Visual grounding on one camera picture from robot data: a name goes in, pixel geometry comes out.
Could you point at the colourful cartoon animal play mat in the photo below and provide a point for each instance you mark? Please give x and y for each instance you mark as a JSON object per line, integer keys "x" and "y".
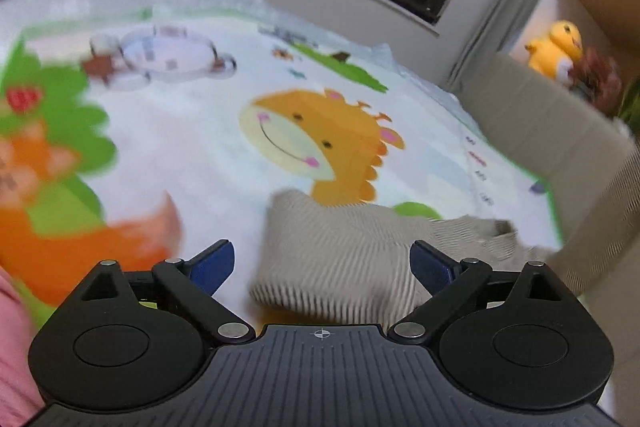
{"x": 147, "y": 139}

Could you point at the yellow plush duck toy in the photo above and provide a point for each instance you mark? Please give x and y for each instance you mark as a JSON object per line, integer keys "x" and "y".
{"x": 554, "y": 54}

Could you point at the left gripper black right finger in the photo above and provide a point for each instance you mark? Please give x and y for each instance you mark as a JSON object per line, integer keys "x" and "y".
{"x": 460, "y": 288}

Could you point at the red-leaved potted plant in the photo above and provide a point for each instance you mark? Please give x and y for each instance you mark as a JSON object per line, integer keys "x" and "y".
{"x": 597, "y": 78}

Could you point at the beige upholstered headboard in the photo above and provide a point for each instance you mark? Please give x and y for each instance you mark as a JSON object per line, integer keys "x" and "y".
{"x": 592, "y": 170}

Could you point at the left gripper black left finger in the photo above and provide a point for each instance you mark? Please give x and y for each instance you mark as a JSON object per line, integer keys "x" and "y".
{"x": 172, "y": 304}

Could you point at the beige striped knit garment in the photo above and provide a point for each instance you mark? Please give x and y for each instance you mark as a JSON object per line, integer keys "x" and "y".
{"x": 350, "y": 264}

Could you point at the green striped snake plant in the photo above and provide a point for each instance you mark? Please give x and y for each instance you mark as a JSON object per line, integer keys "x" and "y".
{"x": 630, "y": 108}

